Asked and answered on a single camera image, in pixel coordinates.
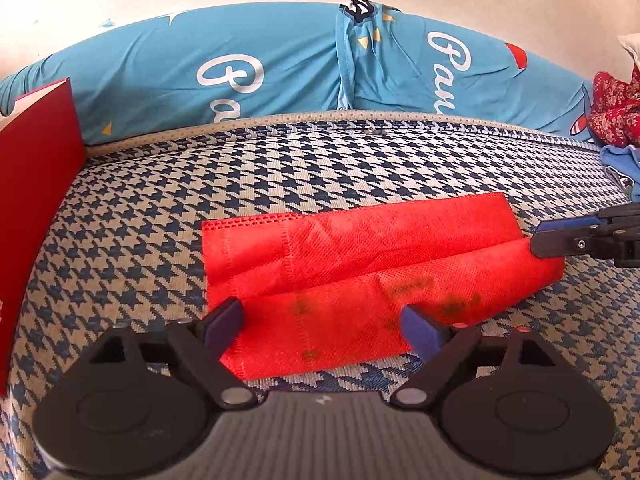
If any blue garment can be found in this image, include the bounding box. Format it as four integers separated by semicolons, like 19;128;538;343
599;145;640;201

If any blue printed bolster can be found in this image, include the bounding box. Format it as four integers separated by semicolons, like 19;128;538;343
0;0;598;146

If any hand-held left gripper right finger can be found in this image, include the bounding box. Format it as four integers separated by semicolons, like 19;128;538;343
390;302;566;407

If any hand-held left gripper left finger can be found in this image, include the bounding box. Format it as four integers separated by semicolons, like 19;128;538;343
90;296;258;408

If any red shopping bag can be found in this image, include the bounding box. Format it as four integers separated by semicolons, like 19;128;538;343
201;192;565;381

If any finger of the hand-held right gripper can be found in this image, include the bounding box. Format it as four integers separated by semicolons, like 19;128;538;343
535;214;606;235
530;232;618;260

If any red floral cloth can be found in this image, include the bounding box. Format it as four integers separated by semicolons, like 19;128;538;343
587;62;640;148

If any white pillow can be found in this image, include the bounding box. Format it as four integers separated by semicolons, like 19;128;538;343
617;34;640;68

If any red cardboard shoe box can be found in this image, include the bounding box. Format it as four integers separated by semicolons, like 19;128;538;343
0;77;90;398

